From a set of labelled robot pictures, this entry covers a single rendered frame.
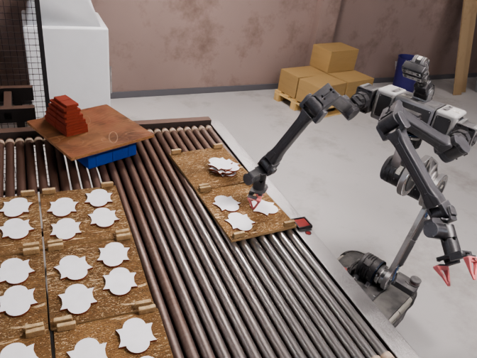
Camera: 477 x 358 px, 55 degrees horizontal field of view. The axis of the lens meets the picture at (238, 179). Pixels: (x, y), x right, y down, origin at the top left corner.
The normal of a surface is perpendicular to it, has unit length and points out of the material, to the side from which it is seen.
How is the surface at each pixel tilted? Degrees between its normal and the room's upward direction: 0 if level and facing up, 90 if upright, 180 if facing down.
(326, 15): 90
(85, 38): 90
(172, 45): 90
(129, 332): 0
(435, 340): 0
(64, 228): 0
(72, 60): 90
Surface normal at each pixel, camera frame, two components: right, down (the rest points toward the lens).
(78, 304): 0.12, -0.85
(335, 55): 0.56, 0.48
